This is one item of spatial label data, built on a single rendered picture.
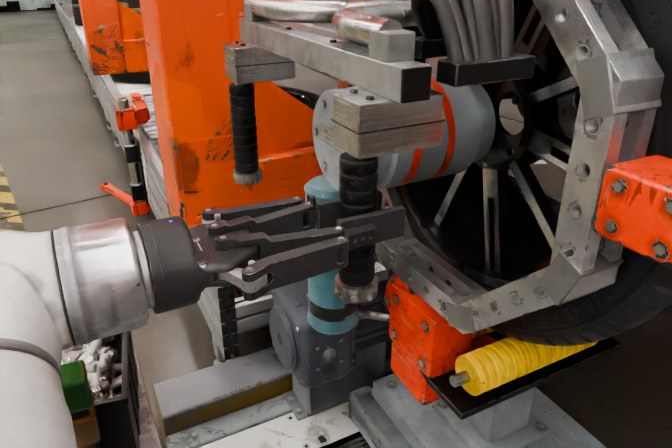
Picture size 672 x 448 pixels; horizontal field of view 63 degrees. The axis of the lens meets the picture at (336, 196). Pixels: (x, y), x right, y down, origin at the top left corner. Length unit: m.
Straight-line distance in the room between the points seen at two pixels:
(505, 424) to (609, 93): 0.74
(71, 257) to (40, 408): 0.11
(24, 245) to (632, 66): 0.52
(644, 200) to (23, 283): 0.49
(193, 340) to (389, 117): 1.37
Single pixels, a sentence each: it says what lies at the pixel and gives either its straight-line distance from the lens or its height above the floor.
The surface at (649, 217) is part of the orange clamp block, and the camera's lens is 0.55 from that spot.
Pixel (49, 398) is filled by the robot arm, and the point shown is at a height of 0.83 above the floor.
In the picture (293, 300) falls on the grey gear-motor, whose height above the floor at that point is 0.40.
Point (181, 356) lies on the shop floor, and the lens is 1.71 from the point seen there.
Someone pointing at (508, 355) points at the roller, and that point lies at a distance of 0.86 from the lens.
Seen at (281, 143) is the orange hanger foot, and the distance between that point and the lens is 1.16.
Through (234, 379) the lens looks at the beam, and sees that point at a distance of 1.41.
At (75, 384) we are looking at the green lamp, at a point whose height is 0.66.
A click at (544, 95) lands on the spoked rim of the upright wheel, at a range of 0.75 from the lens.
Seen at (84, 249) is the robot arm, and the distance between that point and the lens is 0.43.
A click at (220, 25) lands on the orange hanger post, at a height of 0.95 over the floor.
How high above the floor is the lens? 1.06
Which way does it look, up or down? 24 degrees down
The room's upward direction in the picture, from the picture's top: straight up
